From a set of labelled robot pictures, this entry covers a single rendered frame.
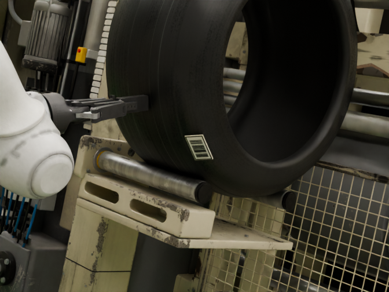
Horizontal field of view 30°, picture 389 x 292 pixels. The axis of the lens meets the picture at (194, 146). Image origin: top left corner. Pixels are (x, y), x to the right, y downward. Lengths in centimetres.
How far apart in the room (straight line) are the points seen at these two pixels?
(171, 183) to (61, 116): 33
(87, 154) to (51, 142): 64
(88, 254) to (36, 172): 82
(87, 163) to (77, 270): 31
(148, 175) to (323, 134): 41
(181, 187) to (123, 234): 40
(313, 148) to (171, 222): 38
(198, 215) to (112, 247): 42
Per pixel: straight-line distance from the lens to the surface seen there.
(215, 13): 137
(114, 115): 133
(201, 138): 138
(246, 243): 159
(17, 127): 105
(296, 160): 160
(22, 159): 104
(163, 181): 151
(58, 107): 128
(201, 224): 147
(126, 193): 157
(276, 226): 217
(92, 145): 168
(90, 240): 183
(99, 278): 183
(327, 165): 184
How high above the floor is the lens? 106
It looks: 3 degrees down
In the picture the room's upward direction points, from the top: 12 degrees clockwise
